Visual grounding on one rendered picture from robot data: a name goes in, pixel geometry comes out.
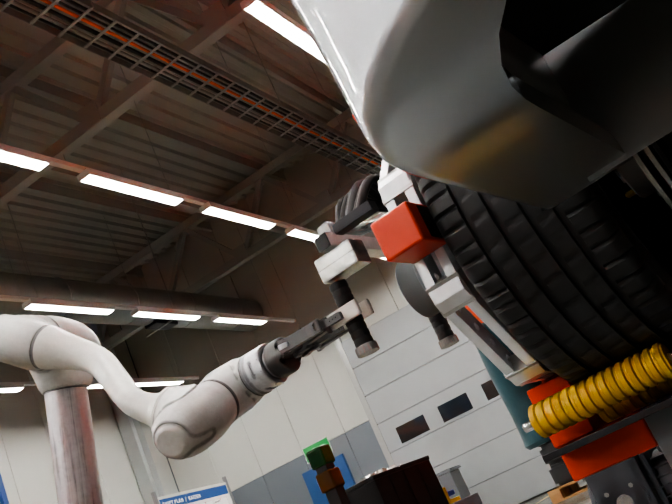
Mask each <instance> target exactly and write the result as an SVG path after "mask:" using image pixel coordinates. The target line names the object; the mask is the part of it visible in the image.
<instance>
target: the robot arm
mask: <svg viewBox="0 0 672 504"><path fill-rule="evenodd" d="M373 313H374V310H373V308H372V306H371V304H370V302H369V300H368V299H365V300H363V301H362V302H360V303H358V302H357V300H356V299H353V300H351V301H349V302H348V303H346V304H345V305H343V306H342V307H340V308H339V309H337V310H336V311H334V312H332V313H331V314H329V315H328V316H327V317H325V318H322V319H321V320H319V319H315V320H314V321H312V322H311V323H309V324H307V325H306V326H304V327H302V328H301V329H299V330H297V331H296V332H294V333H293V334H291V335H289V336H288V337H286V338H282V337H279V338H276V339H275V340H273V341H272V342H270V343H269V344H261V345H259V346H258V347H256V348H255V349H253V350H251V351H250V352H248V353H246V354H244V355H243V356H242V357H240V358H237V359H233V360H231V361H229V362H227V363H225V364H223V365H222V366H220V367H218V368H216V369H215V370H213V371H212V372H210V373H209V374H208V375H206V376H205V377H204V379H203V380H202V381H201V382H200V383H199V385H196V384H191V385H183V386H168V387H166V388H164V389H163V390H162V391H161V392H160V393H149V392H145V391H143V390H141V389H140V388H139V387H138V386H137V385H136V383H135V382H134V381H133V379H132V378H131V377H130V375H129V374H128V373H127V371H126V370H125V368H124V367H123V366H122V364H121V363H120V362H119V360H118V359H117V358H116V357H115V356H114V355H113V354H112V353H111V352H110V351H108V350H107V349H105V348H104V347H102V346H101V345H100V342H99V339H98V338H97V336H96V335H95V333H94V332H93V331H92V330H91V329H90V328H88V327H87V326H86V325H84V324H82V323H80V322H78V321H75V320H72V319H68V318H64V317H59V316H52V315H48V316H43V315H16V316H15V315H8V314H4V315H0V362H3V363H6V364H10V365H13V366H16V367H19V368H22V369H26V370H29V371H30V373H31V375H32V377H33V379H34V381H35V383H36V385H37V388H38V390H39V391H40V392H41V394H42V395H44V398H45V406H46V414H47V421H48V429H49V437H50V445H51V453H52V460H53V468H54V476H55V484H56V492H57V499H58V504H104V502H103V495H102V488H101V481H100V474H99V467H98V460H97V453H96V446H95V439H94V432H93V424H92V417H91V410H90V403H89V396H88V389H87V388H88V387H90V385H91V383H92V380H93V377H94V378H95V379H96V380H97V381H98V383H99V384H100V385H101V386H102V388H103V389H104V390H105V391H106V393H107V394H108V395H109V397H110V398H111V399H112V400H113V402H114V403H115V404H116V405H117V406H118V407H119V408H120V409H121V410H122V411H123V412H124V413H125V414H127V415H128V416H130V417H132V418H134V419H136V420H138V421H140V422H142V423H144V424H146V425H148V426H149V427H150V428H151V431H152V437H153V441H154V444H155V446H156V448H157V450H158V451H159V452H160V453H161V454H162V455H164V456H165V457H167V458H170V459H174V460H183V459H188V458H191V457H194V456H196V455H198V454H200V453H202V452H203V451H205V450H206V449H208V448H209V447H210V446H212V445H213V444H214V443H215V442H216V441H217V440H219V439H220V438H221V437H222V436H223V435H224V434H225V433H226V432H227V430H228V429H229V427H230V426H231V425H232V423H234V422H235V421H236V420H237V419H238V418H240V417H241V416H242V415H244V414H245V413H246V412H248V411H249V410H251V409H252V408H253V407H254V406H255V405H256V404H257V403H258V402H259V401H260V400H261V398H262V397H263V396H264V395H266V394H268V393H270V392H271V391H272V390H274V389H275V388H277V387H278V386H280V385H281V384H284V383H285V381H286V380H287V378H288V376H290V375H291V374H293V373H294V372H296V371H297V370H298V369H299V368H300V365H301V357H303V358H304V357H307V356H309V355H310V354H311V353H312V352H313V351H315V350H317V352H320V351H322V350H323V349H324V348H325V347H326V346H328V345H329V344H331V343H332V342H334V341H335V340H337V339H338V338H340V337H341V336H343V335H345V334H346V333H348V328H347V327H346V325H345V324H346V323H347V322H349V321H350V320H352V319H354V318H355V317H357V316H358V315H360V314H362V316H363V318H364V319H365V318H367V317H368V316H370V315H371V314H373Z"/></svg>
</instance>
